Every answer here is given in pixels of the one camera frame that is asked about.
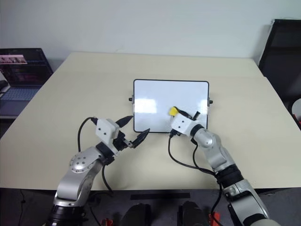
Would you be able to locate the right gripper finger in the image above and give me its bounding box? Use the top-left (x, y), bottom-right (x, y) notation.
top-left (175, 108), bottom-right (189, 118)

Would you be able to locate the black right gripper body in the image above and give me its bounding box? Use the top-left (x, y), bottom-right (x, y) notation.
top-left (182, 110), bottom-right (201, 121)

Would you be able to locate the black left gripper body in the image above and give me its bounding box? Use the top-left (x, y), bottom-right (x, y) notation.
top-left (112, 131), bottom-right (133, 152)

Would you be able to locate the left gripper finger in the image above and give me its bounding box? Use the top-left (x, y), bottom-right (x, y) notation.
top-left (131, 128), bottom-right (151, 149)
top-left (116, 115), bottom-right (133, 129)

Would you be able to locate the black-framed tabletop whiteboard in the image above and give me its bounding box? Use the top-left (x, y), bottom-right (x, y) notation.
top-left (128, 79), bottom-right (214, 134)

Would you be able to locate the flat black bar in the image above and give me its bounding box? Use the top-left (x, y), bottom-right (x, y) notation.
top-left (130, 192), bottom-right (191, 201)

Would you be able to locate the dark rounded shape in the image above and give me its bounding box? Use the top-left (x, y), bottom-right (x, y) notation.
top-left (178, 201), bottom-right (209, 226)

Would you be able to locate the white round object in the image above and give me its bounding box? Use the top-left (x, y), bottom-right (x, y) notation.
top-left (291, 98), bottom-right (301, 119)

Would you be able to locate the large black leaning panel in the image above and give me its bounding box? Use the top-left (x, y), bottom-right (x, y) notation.
top-left (258, 18), bottom-right (301, 105)

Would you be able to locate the open laptop computer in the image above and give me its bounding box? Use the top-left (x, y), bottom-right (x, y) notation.
top-left (0, 48), bottom-right (54, 117)

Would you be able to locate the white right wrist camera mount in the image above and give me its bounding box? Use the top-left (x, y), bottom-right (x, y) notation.
top-left (170, 114), bottom-right (194, 137)

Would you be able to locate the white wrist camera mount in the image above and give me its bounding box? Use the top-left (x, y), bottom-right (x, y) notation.
top-left (170, 114), bottom-right (194, 137)
top-left (95, 118), bottom-right (121, 154)

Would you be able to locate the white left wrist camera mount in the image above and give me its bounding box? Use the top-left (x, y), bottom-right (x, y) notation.
top-left (95, 118), bottom-right (121, 154)

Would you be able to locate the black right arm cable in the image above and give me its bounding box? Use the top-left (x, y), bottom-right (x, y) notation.
top-left (167, 131), bottom-right (223, 221)

